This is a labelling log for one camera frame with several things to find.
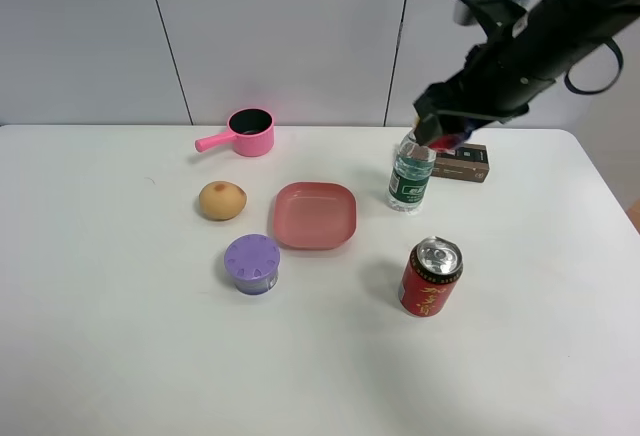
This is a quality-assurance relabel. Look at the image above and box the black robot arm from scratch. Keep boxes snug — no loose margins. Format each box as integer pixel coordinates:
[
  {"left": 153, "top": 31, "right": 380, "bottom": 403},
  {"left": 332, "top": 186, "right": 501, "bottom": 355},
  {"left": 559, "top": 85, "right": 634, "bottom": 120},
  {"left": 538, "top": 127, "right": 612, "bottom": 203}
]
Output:
[{"left": 413, "top": 0, "right": 639, "bottom": 150}]

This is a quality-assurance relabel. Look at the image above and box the pink square plate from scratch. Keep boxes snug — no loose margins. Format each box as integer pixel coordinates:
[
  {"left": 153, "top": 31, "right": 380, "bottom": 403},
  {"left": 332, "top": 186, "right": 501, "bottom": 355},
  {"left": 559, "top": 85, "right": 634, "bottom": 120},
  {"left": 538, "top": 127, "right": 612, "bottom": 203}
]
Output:
[{"left": 272, "top": 182, "right": 357, "bottom": 251}]

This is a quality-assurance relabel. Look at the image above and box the clear water bottle green label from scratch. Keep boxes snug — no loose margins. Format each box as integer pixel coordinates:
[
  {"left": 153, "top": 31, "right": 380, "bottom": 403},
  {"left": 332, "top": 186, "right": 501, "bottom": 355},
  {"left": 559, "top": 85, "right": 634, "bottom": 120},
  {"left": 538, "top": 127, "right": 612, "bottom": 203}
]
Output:
[{"left": 388, "top": 131, "right": 437, "bottom": 213}]

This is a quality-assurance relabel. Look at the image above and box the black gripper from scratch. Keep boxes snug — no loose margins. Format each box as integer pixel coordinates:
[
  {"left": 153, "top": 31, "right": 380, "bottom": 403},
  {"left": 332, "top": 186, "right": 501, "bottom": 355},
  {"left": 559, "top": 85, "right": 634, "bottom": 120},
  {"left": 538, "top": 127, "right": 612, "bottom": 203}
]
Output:
[{"left": 413, "top": 38, "right": 556, "bottom": 146}]

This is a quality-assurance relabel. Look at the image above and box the dark brown cardboard box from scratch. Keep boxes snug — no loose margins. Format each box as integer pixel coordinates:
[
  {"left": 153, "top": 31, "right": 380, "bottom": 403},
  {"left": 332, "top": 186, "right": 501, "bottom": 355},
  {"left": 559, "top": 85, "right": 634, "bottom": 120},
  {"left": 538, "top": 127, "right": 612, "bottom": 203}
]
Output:
[{"left": 432, "top": 144, "right": 490, "bottom": 183}]

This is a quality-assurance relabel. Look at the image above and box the pink toy saucepan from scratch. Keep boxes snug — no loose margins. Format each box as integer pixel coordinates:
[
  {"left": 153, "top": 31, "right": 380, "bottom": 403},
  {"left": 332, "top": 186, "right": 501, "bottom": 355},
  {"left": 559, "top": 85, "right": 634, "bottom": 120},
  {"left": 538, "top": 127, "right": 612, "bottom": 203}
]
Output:
[{"left": 194, "top": 108, "right": 274, "bottom": 157}]

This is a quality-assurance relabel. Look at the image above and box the red drink can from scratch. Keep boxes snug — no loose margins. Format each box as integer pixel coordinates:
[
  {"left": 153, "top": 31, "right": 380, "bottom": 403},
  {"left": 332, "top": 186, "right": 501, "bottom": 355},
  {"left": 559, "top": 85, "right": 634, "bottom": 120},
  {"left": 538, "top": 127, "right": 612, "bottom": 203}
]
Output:
[{"left": 399, "top": 236, "right": 463, "bottom": 317}]

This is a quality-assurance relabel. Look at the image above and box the purple lidded jar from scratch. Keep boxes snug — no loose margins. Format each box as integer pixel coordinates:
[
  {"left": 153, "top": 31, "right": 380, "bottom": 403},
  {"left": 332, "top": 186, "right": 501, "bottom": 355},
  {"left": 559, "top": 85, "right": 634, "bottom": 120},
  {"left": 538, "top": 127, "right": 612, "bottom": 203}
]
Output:
[{"left": 224, "top": 234, "right": 280, "bottom": 295}]

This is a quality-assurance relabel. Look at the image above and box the brown bread bun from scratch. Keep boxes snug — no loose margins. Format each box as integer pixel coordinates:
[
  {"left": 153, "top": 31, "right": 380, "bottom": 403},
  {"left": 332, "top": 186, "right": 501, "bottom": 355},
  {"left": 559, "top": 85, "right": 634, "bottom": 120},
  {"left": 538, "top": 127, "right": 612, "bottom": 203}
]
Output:
[{"left": 198, "top": 181, "right": 247, "bottom": 221}]

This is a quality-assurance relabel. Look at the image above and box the rainbow spiky ball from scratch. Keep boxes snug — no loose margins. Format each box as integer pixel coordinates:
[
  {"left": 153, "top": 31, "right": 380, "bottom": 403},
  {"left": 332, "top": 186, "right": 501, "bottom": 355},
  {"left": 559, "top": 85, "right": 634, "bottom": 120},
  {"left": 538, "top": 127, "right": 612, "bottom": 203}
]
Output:
[{"left": 429, "top": 127, "right": 474, "bottom": 152}]

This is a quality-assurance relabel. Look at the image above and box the black cable loop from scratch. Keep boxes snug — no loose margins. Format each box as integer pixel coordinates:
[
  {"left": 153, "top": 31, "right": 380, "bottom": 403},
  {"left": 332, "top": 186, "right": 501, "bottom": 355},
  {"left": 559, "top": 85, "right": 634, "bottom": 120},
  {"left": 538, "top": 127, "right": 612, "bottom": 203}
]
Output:
[{"left": 564, "top": 39, "right": 624, "bottom": 96}]

